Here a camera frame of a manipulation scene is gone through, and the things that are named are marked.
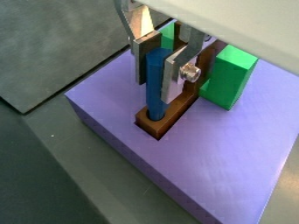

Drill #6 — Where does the purple base block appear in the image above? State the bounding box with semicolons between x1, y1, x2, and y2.
66;53;299;224

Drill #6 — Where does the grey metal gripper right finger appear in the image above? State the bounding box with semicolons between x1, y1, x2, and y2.
162;24;206;104

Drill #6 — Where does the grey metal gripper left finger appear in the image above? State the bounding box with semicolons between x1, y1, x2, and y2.
114;0;162;85

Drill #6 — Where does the green block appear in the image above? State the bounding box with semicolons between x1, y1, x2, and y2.
171;22;258;110

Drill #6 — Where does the brown L-shaped bracket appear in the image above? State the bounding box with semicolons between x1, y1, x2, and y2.
134;20;230;141

